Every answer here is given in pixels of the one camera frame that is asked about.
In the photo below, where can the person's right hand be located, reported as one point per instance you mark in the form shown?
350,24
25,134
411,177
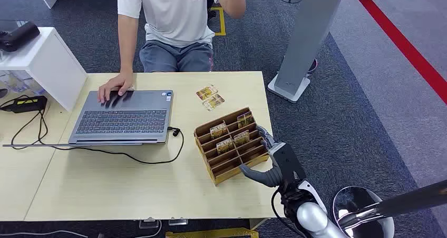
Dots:
115,84

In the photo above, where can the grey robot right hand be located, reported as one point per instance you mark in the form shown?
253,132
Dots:
288,163

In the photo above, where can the hotel key card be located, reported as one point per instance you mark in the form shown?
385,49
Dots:
213,102
241,138
207,92
245,120
219,130
224,146

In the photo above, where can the person's right forearm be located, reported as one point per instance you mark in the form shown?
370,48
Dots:
127,48

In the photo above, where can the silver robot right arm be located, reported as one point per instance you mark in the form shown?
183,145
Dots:
312,219

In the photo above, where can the person's left forearm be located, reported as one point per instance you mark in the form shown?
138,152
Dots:
234,2

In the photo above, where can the wooden card holder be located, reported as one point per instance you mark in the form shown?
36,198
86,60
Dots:
227,163

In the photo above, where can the person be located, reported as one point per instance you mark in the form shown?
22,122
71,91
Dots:
174,16

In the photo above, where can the grey laptop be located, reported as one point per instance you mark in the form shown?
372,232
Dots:
125,119

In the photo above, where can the white box stand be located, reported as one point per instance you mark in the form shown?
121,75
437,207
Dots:
52,62

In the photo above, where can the glossy round white base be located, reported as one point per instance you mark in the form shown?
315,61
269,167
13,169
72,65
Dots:
352,201

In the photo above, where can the black power adapter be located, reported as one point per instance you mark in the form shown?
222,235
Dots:
26,104

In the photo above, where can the clear plastic container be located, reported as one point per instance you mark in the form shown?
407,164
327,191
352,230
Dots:
21,83

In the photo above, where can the black device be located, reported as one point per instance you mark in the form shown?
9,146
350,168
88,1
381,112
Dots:
19,36

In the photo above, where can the black chair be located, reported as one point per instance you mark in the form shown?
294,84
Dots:
210,6

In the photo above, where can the grey kiosk stand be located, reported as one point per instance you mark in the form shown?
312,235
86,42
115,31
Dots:
307,37

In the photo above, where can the red floor tape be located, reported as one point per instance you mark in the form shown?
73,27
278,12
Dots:
401,42

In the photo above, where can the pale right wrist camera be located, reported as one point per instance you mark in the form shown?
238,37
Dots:
312,192

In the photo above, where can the yellow frame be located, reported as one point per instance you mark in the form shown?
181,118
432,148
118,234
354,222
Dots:
209,233

